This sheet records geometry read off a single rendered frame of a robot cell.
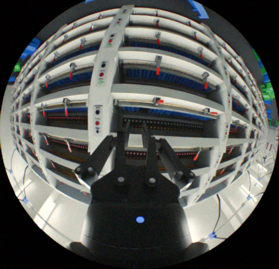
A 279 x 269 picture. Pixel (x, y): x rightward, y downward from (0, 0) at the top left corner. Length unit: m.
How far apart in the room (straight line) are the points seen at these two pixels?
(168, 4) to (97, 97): 0.97
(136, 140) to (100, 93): 0.23
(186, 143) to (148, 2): 1.11
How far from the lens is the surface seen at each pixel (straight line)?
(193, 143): 0.45
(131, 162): 0.64
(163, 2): 1.00
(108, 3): 1.05
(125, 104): 0.38
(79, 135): 0.44
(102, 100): 0.36
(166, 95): 0.36
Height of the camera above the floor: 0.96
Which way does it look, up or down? 12 degrees up
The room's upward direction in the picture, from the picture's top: 175 degrees counter-clockwise
